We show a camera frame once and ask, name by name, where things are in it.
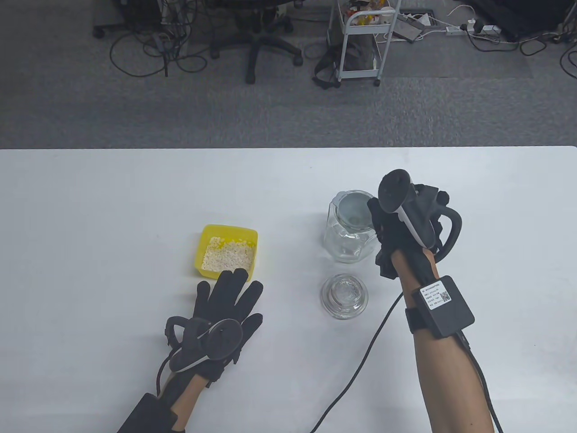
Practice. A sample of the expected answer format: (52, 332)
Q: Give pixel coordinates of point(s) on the person's right hand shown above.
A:
(387, 257)

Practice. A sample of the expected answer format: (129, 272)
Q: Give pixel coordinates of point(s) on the person's left hand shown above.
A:
(225, 297)

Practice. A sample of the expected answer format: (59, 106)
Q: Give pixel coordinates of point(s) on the person's left thumb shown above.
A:
(253, 322)

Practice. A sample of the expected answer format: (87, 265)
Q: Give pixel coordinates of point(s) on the person's right fingers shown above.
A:
(375, 216)

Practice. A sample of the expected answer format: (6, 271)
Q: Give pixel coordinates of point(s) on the person's left little finger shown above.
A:
(203, 297)

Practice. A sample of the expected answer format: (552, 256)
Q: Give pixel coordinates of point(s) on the grey funnel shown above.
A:
(354, 209)

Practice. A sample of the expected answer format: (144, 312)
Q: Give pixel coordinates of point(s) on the person's left forearm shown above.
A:
(189, 399)

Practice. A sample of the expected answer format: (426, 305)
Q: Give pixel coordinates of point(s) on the person's right forearm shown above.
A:
(444, 374)

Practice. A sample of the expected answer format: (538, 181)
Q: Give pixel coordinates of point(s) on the black controller on right glove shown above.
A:
(408, 203)

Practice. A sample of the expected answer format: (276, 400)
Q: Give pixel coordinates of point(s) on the black controller on glove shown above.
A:
(212, 336)
(408, 203)

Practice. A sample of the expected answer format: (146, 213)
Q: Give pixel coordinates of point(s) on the black controller on left glove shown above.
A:
(212, 336)

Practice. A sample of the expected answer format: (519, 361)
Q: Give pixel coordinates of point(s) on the clear glass jar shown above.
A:
(345, 243)

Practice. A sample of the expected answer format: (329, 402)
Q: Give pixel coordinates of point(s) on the white grains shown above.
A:
(227, 256)

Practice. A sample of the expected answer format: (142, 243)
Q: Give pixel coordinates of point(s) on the yellow plastic container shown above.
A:
(227, 234)

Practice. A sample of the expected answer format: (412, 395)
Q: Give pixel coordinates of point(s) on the clear glass jar lid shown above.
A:
(344, 295)

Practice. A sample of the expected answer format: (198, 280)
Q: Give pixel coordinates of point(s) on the black bag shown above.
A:
(327, 63)

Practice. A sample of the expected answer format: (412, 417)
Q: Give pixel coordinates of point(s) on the white rolling cart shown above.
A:
(360, 45)

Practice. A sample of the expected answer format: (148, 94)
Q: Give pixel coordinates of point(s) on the grey flat device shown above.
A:
(408, 29)

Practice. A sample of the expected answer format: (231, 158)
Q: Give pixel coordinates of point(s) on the black office chair base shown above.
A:
(261, 43)

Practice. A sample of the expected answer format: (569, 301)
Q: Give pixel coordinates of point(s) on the white power strip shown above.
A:
(473, 28)

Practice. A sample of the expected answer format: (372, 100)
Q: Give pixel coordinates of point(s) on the dark bulky object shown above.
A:
(523, 16)

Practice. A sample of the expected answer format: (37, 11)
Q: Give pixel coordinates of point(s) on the black equipment stand with caster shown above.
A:
(112, 18)

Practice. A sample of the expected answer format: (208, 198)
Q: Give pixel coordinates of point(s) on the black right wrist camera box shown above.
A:
(446, 306)

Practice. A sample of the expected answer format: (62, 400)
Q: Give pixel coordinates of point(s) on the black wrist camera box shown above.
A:
(146, 415)
(446, 306)

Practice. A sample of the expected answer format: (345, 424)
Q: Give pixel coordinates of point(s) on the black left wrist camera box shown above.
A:
(146, 415)

